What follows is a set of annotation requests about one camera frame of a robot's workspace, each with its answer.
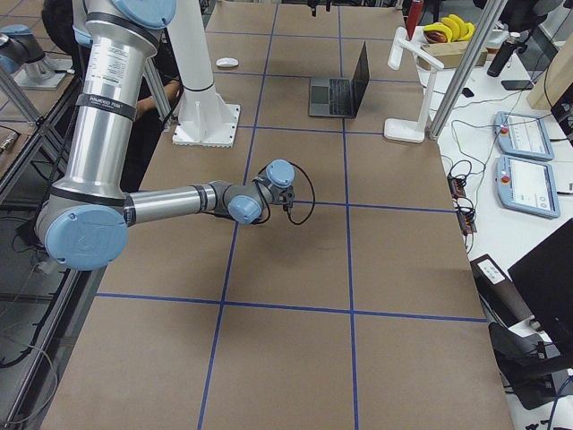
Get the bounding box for upper blue teach pendant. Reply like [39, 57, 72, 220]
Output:
[494, 111, 554, 161]

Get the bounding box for black smartphone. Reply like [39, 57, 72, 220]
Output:
[500, 80, 534, 91]

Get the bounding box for black water bottle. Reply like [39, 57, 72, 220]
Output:
[487, 32, 521, 77]

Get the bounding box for lower blue teach pendant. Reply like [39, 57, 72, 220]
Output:
[495, 155, 560, 219]

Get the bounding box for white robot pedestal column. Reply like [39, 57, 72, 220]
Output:
[167, 0, 241, 147]

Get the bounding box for yellow bananas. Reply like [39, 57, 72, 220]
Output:
[423, 14, 475, 43]

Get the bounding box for aluminium frame post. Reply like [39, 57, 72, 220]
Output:
[428, 0, 507, 141]

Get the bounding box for white computer mouse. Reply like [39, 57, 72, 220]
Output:
[216, 57, 239, 69]

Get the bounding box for white desk lamp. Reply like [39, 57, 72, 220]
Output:
[383, 25, 446, 144]

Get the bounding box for black monitor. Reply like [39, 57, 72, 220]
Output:
[509, 220, 573, 353]

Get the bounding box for grey laptop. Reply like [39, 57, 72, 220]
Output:
[308, 42, 370, 118]

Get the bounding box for blue teach pendant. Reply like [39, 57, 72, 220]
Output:
[494, 111, 554, 161]
[495, 155, 560, 219]

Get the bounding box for cardboard box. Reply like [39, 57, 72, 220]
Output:
[416, 41, 488, 70]

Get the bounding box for red cylinder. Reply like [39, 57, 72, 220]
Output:
[406, 0, 424, 39]

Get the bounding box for black mouse pad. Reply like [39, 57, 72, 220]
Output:
[202, 211, 233, 220]

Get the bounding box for seated person in black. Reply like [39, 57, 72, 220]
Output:
[41, 0, 181, 193]

